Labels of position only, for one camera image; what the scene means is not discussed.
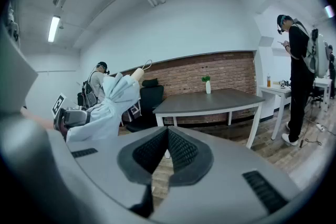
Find dark grey table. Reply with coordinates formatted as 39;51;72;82
152;88;266;150

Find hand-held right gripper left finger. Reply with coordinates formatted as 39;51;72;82
66;126;169;219

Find light blue umbrella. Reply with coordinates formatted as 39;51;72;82
65;59;153;144

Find patterned bag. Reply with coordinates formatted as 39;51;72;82
122;101;143;123

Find person's left forearm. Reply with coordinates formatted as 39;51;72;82
20;108;56;130

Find white wall panel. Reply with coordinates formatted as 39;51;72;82
258;36;275;48

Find white vase with green plant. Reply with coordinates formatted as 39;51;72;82
201;75;212;94

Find black office chair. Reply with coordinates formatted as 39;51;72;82
125;78;165;133

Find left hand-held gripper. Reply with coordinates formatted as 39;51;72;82
51;92;91;137

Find white desk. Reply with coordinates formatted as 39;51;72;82
258;78;333;140

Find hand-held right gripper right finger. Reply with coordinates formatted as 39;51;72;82
156;126;300;224

